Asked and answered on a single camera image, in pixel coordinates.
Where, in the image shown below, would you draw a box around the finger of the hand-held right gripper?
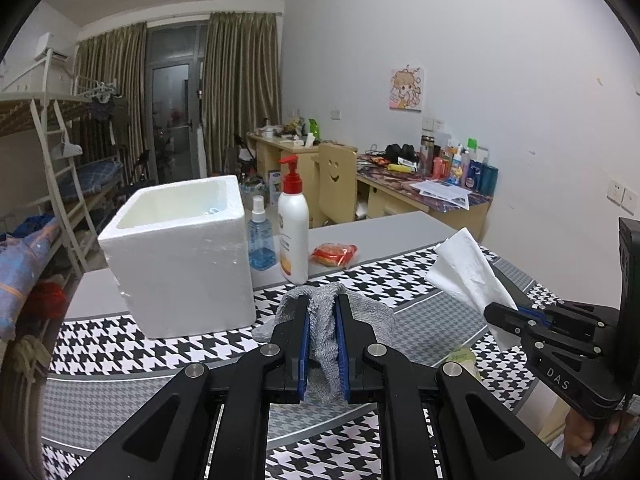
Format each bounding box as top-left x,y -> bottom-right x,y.
483,303 -> 608,361
517,299 -> 621,333

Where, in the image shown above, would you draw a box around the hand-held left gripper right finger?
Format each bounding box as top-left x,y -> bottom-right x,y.
335,294 -> 581,480

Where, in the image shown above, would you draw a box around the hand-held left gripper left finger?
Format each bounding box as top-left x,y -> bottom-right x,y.
65,294 -> 312,480

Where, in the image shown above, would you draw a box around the grey sock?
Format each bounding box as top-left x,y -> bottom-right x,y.
251,282 -> 397,403

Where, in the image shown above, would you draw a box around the white paper tissue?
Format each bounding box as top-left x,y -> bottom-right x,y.
424,227 -> 521,348

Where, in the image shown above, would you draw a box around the white foam box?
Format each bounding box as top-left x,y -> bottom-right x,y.
97,175 -> 257,339

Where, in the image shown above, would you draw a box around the person's right hand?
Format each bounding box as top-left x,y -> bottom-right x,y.
564,405 -> 608,461

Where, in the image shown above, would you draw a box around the black phone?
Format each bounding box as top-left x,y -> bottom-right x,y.
491,259 -> 526,308

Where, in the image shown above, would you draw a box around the red snack packet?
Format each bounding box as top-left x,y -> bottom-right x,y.
310,242 -> 359,267

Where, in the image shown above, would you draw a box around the blue spray bottle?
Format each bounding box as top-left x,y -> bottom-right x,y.
247,196 -> 277,272

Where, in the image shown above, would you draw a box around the white pump bottle red cap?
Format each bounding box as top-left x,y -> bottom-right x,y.
277,155 -> 310,285

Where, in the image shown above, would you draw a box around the printed paper sheets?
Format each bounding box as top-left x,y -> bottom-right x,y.
409,178 -> 472,210

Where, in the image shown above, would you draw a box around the houndstooth table cloth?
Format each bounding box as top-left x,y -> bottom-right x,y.
40,255 -> 561,480

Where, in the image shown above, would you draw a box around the row of toiletry bottles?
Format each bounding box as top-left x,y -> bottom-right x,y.
419,135 -> 498,193

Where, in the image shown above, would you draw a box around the wooden desk patterned top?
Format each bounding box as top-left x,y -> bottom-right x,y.
356,152 -> 493,243

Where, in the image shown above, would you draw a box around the wooden smiley face chair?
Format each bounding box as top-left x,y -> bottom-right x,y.
311,142 -> 359,228

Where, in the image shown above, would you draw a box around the light wooden desk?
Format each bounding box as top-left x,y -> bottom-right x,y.
247,132 -> 326,226

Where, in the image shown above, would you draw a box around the pile of desk clutter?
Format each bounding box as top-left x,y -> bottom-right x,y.
257,117 -> 308,143

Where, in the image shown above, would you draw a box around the black folding chair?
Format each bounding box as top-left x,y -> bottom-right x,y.
120,149 -> 152,186

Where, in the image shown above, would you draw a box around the red plastic bag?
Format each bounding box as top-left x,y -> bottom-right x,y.
22,281 -> 68,321

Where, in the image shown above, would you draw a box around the beige cloth bundle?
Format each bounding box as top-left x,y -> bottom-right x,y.
10,332 -> 53,378

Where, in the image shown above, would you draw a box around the blue checked mattress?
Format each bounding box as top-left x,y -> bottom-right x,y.
75,159 -> 123,196

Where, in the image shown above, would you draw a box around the brown curtain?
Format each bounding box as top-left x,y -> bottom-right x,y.
75,22 -> 148,181
202,11 -> 283,161

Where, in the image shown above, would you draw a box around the glass balcony door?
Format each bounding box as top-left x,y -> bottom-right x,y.
147,22 -> 208,186

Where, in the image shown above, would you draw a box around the blue checked quilt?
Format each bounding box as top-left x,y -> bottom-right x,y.
0,215 -> 63,341

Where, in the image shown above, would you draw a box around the white bunk bed ladder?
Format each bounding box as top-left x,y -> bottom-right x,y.
31,99 -> 101,276

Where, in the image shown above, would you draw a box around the hanging dark clothes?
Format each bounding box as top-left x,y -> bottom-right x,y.
90,95 -> 128,121

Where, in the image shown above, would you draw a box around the white clothes hanger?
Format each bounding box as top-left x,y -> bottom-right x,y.
77,80 -> 121,98

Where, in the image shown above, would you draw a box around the white metal bunk bed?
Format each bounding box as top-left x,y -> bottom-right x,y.
0,52 -> 128,281

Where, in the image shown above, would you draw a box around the white air conditioner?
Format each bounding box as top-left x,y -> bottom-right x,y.
35,32 -> 68,63

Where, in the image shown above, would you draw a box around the double white wall socket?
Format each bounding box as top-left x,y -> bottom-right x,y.
606,177 -> 640,211

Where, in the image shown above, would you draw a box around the pink cartoon wall poster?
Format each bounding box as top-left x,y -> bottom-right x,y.
389,66 -> 426,111

